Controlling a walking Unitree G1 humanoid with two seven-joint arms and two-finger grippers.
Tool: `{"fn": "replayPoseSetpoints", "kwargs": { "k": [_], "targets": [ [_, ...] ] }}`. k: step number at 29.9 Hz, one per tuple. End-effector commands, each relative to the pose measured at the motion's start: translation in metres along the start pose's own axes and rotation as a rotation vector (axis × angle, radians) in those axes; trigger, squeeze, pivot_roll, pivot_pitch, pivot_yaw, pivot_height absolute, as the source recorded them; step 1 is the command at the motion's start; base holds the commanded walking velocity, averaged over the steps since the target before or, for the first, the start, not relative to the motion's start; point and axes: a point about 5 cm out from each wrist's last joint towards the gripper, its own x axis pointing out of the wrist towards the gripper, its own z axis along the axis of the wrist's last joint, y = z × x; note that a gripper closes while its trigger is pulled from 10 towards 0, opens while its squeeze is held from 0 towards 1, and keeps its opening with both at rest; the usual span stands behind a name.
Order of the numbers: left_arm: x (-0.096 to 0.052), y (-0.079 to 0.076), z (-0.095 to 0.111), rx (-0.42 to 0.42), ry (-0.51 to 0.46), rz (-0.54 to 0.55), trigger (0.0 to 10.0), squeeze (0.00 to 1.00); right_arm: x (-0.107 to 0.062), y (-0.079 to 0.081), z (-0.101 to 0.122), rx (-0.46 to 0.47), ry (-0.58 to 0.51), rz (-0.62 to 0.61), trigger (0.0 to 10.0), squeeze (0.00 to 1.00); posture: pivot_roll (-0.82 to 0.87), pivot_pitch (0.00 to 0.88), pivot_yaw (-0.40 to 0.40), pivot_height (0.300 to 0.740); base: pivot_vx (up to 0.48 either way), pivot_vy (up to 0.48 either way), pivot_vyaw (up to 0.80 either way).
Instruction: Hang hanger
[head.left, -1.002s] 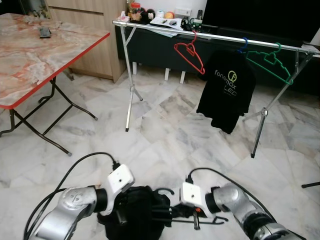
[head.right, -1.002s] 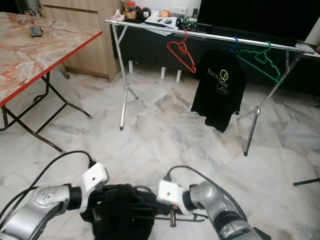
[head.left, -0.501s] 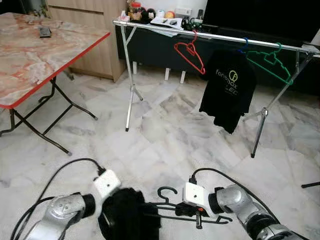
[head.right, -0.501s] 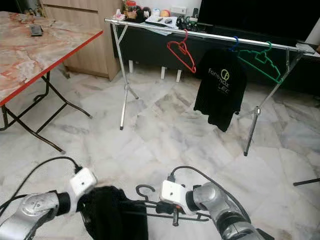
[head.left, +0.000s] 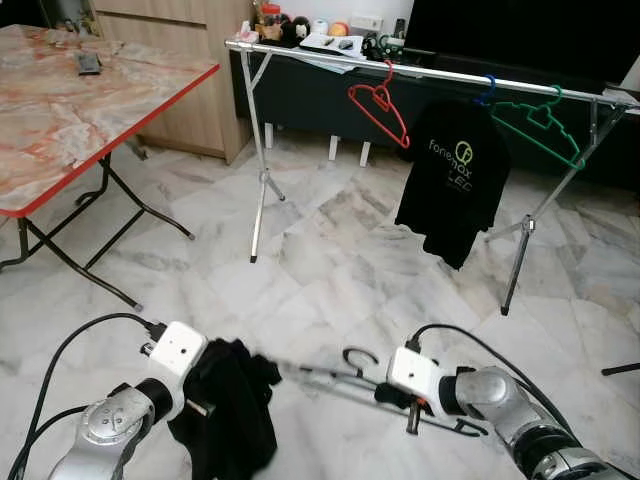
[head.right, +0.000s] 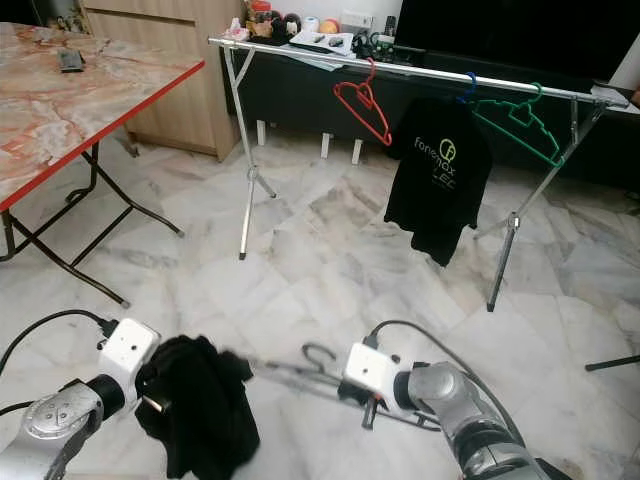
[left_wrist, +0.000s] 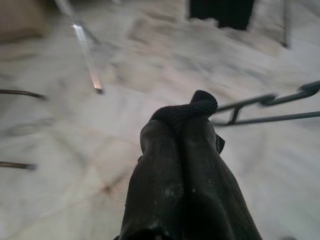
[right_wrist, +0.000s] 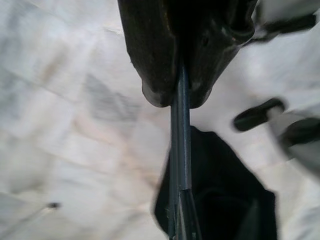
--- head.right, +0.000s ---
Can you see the black logo T-shirt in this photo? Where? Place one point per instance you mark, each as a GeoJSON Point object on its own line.
{"type": "Point", "coordinates": [195, 420]}
{"type": "Point", "coordinates": [435, 200]}

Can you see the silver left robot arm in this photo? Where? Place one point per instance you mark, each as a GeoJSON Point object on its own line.
{"type": "Point", "coordinates": [60, 430]}

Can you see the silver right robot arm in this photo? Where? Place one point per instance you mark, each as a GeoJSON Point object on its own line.
{"type": "Point", "coordinates": [450, 395]}

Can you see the red plastic hanger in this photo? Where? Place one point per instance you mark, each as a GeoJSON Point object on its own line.
{"type": "Point", "coordinates": [364, 95]}

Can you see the green plastic hanger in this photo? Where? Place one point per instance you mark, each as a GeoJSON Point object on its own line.
{"type": "Point", "coordinates": [523, 112]}

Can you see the blue plastic hanger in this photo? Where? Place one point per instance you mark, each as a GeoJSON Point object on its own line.
{"type": "Point", "coordinates": [471, 80]}

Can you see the black metal leg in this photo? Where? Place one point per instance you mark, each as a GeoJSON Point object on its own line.
{"type": "Point", "coordinates": [612, 361]}

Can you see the light wooden cabinet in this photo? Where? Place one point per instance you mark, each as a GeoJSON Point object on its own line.
{"type": "Point", "coordinates": [170, 90]}

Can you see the silver metal clothes rack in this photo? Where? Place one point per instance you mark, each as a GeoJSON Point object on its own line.
{"type": "Point", "coordinates": [420, 72]}

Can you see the green remote holder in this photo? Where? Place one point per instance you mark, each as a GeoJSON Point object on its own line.
{"type": "Point", "coordinates": [373, 44]}

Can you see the stack of papers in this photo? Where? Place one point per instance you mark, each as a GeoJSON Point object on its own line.
{"type": "Point", "coordinates": [320, 42]}

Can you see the black round plush toys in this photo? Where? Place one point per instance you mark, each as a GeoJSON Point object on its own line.
{"type": "Point", "coordinates": [284, 24]}

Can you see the red lid jar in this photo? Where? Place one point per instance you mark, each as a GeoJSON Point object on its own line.
{"type": "Point", "coordinates": [257, 18]}

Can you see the black television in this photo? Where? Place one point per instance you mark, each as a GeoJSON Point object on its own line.
{"type": "Point", "coordinates": [510, 35]}

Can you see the white wall socket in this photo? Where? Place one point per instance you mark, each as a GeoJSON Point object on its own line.
{"type": "Point", "coordinates": [357, 19]}

